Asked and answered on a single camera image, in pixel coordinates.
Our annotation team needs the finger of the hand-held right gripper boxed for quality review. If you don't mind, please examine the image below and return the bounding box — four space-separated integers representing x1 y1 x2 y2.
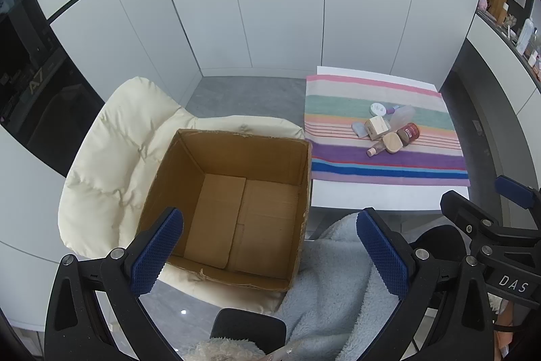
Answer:
494 175 541 218
440 190 541 260

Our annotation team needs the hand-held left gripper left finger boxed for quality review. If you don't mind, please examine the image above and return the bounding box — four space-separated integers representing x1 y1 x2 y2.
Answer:
43 207 185 361

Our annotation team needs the cream padded chair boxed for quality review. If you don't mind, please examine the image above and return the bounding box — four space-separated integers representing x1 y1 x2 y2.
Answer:
59 77 306 313

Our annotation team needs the white tall bottle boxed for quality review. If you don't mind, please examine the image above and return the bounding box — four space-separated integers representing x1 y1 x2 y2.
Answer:
516 18 535 53

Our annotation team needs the striped towel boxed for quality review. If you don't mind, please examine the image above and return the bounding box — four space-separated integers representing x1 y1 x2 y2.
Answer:
304 74 471 187

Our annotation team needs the round cosmetic jar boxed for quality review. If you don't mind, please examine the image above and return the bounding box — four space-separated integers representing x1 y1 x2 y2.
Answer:
396 123 421 146

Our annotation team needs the black glass cabinet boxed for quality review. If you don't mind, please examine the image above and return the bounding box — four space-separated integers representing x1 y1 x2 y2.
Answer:
0 0 106 178

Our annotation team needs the person's right forearm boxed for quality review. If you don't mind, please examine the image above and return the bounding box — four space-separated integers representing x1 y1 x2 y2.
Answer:
492 310 518 361

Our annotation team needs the cream fleece cloth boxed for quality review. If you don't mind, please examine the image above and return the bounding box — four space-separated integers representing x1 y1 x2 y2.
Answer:
182 338 271 361

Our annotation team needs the round tan compact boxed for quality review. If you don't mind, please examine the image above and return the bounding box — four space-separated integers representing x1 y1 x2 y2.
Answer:
381 131 402 154

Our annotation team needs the clear plastic bottle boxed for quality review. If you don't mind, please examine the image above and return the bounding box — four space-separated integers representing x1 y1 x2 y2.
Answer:
386 106 417 129

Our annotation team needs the small square cosmetic box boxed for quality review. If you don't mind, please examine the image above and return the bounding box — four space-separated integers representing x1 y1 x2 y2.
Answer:
364 116 392 142

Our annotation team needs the light blue fleece cloth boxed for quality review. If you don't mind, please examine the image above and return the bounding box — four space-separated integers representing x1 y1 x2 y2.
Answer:
270 213 406 361

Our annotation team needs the brown cardboard box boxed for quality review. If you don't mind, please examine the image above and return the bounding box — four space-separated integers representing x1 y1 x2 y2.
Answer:
136 128 312 293

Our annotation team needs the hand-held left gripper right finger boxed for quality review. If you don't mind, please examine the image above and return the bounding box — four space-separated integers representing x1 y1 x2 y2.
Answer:
356 207 497 361

